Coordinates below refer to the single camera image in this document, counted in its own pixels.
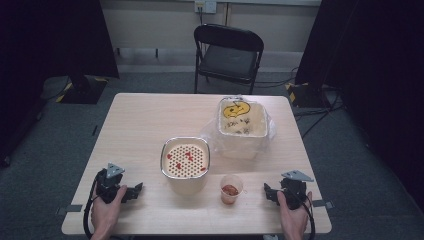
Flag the grey table clamp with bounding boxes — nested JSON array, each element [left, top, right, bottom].
[[311, 198, 335, 211], [55, 203, 83, 216]]

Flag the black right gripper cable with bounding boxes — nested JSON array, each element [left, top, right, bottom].
[[298, 194, 316, 240]]

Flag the white wall socket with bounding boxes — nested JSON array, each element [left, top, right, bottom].
[[194, 0, 218, 15]]

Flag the dark curtain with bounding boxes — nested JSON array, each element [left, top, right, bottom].
[[294, 0, 424, 214], [0, 0, 120, 168]]

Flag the beige bin with perforated strainer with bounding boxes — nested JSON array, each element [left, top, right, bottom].
[[160, 136, 211, 196]]

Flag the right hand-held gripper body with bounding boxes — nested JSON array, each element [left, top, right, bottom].
[[278, 169, 315, 211]]

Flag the red food scraps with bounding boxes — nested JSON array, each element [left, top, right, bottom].
[[222, 184, 240, 197]]

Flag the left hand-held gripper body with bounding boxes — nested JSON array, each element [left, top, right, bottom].
[[94, 162, 129, 205]]

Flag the person's right hand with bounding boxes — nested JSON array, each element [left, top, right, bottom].
[[276, 190, 314, 240]]

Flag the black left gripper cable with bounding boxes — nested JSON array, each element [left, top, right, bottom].
[[82, 178, 101, 240]]

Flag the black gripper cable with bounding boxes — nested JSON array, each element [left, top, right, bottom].
[[82, 178, 101, 240], [298, 194, 316, 240]]

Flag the black stand base striped tape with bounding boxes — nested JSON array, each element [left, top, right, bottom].
[[284, 81, 334, 109], [55, 75, 110, 105]]

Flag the black floor cable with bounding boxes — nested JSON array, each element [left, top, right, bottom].
[[293, 99, 344, 140]]

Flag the person's left hand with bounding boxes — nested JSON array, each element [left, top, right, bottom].
[[90, 184, 128, 240]]

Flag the clear plastic cup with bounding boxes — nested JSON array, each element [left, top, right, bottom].
[[219, 173, 245, 206]]

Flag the black folding chair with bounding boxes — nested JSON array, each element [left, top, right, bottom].
[[193, 23, 265, 96]]

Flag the beige bin with plastic bag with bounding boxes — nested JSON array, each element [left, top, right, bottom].
[[199, 95, 278, 161]]

